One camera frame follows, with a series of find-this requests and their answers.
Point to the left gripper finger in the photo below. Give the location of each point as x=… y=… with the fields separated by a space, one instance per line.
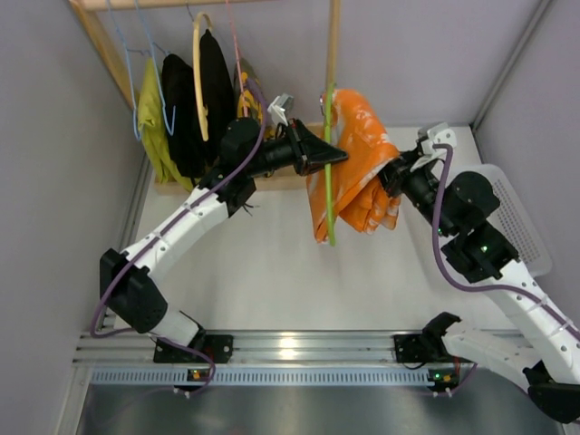
x=312 y=166
x=317 y=148

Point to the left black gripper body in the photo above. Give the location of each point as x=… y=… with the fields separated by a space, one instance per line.
x=298 y=148

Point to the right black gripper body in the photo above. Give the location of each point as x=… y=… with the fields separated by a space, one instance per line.
x=391 y=172

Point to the orange white patterned trousers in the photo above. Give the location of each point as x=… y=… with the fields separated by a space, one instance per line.
x=358 y=196

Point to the green plastic hanger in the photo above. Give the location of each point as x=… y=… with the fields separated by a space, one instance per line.
x=327 y=106

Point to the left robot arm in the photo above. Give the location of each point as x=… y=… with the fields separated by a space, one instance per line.
x=129 y=279

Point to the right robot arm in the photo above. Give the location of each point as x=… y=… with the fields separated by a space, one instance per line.
x=475 y=257

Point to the camouflage trousers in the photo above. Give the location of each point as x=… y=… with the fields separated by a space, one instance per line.
x=246 y=104

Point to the black trousers on wooden hanger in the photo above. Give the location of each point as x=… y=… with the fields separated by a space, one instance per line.
x=217 y=91

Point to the beige wooden hanger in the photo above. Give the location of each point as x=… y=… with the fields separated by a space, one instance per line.
x=202 y=111

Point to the black trousers on blue hanger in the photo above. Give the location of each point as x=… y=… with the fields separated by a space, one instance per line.
x=186 y=147

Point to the yellow-green trousers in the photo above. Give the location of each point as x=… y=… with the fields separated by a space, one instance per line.
x=152 y=127

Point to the white plastic basket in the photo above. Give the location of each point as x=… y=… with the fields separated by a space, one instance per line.
x=513 y=221

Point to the wooden clothes rack frame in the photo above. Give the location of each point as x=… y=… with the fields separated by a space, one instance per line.
x=86 y=13

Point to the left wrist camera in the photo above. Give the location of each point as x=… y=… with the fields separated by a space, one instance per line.
x=279 y=108

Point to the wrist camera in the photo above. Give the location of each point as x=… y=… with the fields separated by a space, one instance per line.
x=279 y=108
x=432 y=141

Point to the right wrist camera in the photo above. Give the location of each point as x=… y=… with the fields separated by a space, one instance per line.
x=432 y=141

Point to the pink wire hanger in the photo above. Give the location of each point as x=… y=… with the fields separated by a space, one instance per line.
x=233 y=31

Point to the aluminium mounting rail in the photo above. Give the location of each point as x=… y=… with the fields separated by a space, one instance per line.
x=251 y=348

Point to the blue wire hanger left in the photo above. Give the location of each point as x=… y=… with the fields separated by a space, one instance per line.
x=127 y=52

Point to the blue wire hanger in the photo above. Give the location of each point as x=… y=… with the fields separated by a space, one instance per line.
x=127 y=52
x=154 y=47

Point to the slotted cable duct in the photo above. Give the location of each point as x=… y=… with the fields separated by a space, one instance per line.
x=262 y=376

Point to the blue wire hanger right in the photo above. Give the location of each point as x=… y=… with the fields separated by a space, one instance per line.
x=154 y=47

